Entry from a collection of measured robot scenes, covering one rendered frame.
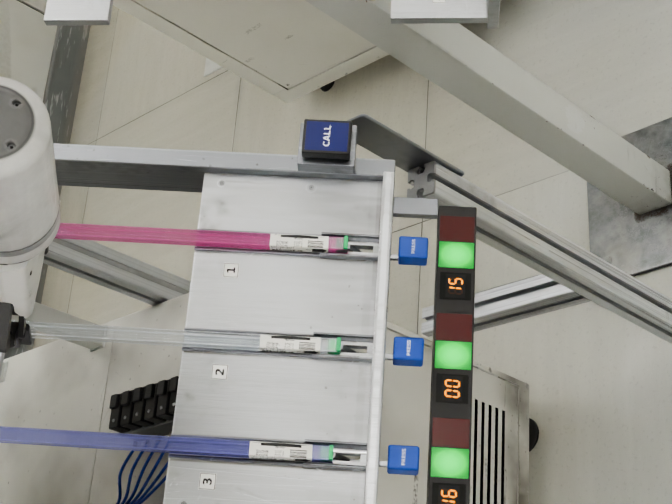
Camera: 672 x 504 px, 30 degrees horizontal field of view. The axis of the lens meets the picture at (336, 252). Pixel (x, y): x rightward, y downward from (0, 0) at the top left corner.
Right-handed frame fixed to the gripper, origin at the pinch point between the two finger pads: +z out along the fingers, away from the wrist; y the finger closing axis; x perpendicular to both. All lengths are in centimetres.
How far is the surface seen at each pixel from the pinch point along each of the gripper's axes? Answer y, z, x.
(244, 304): -4.2, 7.3, 20.9
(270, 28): -96, 93, 24
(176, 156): -20.1, 7.6, 12.1
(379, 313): -3.1, 2.7, 34.0
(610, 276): -24, 31, 69
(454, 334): -2.6, 4.5, 42.1
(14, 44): -146, 192, -41
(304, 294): -5.6, 6.2, 26.8
